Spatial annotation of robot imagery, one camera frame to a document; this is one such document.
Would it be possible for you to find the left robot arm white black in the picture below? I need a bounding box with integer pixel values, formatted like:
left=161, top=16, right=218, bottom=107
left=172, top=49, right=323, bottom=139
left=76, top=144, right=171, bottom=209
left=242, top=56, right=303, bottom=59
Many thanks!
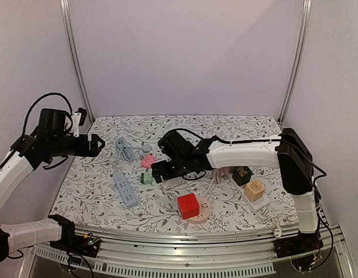
left=0, top=92, right=105, bottom=262

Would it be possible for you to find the red cube adapter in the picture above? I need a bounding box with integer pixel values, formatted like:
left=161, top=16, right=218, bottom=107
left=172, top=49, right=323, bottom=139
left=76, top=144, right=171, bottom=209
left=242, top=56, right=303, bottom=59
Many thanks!
left=177, top=193, right=199, bottom=220

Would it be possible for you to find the light green plug adapter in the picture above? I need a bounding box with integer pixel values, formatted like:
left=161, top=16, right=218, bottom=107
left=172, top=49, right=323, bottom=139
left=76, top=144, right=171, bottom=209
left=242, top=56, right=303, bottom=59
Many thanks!
left=140, top=172, right=154, bottom=185

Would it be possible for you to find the aluminium frame post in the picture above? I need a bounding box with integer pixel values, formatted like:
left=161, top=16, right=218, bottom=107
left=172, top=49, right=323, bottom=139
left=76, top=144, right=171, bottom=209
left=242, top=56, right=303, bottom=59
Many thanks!
left=277, top=0, right=313, bottom=126
left=60, top=0, right=95, bottom=123

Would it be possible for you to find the floral patterned table mat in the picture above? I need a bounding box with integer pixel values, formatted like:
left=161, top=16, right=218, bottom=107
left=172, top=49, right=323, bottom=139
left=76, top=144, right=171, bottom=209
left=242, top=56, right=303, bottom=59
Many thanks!
left=51, top=115, right=298, bottom=233

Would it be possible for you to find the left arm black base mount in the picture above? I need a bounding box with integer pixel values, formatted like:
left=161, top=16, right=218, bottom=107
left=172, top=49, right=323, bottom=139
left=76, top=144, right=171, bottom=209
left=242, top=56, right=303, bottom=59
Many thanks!
left=50, top=233, right=101, bottom=258

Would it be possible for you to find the pink plug adapter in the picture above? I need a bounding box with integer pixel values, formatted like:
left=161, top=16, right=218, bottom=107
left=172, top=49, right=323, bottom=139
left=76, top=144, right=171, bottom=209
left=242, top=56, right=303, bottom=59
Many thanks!
left=141, top=155, right=156, bottom=169

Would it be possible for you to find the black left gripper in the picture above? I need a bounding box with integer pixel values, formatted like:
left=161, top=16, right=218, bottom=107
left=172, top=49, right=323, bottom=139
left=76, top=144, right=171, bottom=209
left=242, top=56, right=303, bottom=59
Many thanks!
left=49, top=133, right=105, bottom=157

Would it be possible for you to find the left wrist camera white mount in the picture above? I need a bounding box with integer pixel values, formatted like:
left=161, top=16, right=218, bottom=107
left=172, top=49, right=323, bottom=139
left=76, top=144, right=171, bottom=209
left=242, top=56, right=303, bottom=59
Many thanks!
left=68, top=107, right=87, bottom=137

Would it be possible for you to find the grey blue power strip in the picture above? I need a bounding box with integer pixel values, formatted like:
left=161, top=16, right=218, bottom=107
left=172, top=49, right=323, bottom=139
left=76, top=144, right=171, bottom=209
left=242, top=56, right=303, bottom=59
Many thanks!
left=113, top=172, right=138, bottom=209

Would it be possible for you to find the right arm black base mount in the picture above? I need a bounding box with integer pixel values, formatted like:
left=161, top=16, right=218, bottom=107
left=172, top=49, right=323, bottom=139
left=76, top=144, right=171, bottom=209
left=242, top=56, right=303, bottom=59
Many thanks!
left=273, top=232, right=323, bottom=258

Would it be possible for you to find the round pink socket base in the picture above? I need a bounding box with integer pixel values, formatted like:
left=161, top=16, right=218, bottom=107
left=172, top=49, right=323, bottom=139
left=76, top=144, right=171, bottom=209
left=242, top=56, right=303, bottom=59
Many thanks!
left=187, top=197, right=211, bottom=224

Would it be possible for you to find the grey coiled power cable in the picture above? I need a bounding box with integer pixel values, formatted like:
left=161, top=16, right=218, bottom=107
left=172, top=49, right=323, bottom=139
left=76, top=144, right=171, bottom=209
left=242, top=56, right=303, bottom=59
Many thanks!
left=114, top=137, right=151, bottom=164

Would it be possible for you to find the beige cube adapter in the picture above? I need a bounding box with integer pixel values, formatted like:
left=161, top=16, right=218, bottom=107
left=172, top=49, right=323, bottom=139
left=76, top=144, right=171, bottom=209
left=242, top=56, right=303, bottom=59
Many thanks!
left=244, top=179, right=266, bottom=203

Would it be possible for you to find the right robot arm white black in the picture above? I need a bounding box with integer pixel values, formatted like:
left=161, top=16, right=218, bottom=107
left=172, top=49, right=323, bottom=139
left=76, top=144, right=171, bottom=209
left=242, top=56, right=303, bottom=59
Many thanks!
left=151, top=128, right=327, bottom=253

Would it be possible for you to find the aluminium front rail base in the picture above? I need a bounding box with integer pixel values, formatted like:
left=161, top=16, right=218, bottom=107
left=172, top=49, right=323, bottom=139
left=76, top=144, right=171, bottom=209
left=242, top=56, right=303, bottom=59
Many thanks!
left=22, top=224, right=353, bottom=276

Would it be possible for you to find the right aluminium frame post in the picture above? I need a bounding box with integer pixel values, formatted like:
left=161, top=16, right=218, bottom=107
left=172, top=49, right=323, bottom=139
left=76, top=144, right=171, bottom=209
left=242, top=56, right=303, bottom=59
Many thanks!
left=277, top=0, right=313, bottom=126

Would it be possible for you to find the left aluminium frame post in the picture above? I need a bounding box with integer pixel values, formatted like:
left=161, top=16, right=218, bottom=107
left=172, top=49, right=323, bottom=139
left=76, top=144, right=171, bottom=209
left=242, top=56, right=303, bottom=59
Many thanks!
left=60, top=0, right=95, bottom=123

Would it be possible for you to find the dark green cube adapter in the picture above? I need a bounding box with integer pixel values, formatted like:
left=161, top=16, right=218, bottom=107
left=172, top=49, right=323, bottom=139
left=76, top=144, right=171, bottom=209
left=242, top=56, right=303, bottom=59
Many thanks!
left=232, top=166, right=253, bottom=186

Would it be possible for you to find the white power cable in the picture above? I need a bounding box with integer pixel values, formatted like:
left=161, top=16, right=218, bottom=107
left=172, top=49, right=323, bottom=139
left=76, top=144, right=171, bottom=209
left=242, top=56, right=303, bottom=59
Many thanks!
left=261, top=207, right=283, bottom=239

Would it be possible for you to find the pink coiled cable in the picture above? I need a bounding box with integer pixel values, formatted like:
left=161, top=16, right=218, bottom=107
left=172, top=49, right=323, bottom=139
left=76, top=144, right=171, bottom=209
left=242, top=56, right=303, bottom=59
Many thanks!
left=202, top=169, right=233, bottom=200

